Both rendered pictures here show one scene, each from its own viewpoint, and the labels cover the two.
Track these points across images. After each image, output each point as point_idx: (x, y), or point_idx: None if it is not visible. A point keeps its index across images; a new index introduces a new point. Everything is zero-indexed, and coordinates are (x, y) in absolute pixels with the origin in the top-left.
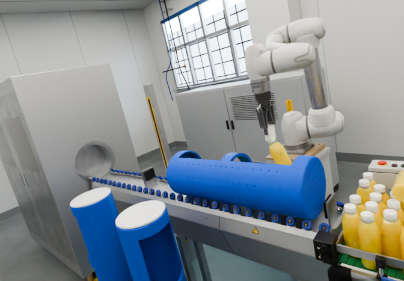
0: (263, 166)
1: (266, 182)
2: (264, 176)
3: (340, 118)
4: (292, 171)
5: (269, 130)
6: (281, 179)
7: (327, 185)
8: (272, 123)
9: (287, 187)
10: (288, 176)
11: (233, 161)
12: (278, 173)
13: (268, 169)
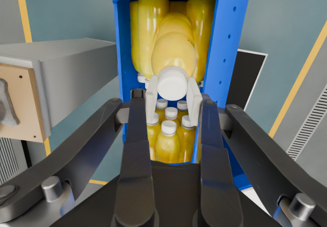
0: (213, 82)
1: (234, 60)
2: (229, 67)
3: None
4: None
5: (196, 91)
6: (241, 21)
7: (26, 46)
8: (144, 101)
9: (247, 4)
10: (242, 0)
11: (194, 157)
12: (232, 34)
13: (221, 64)
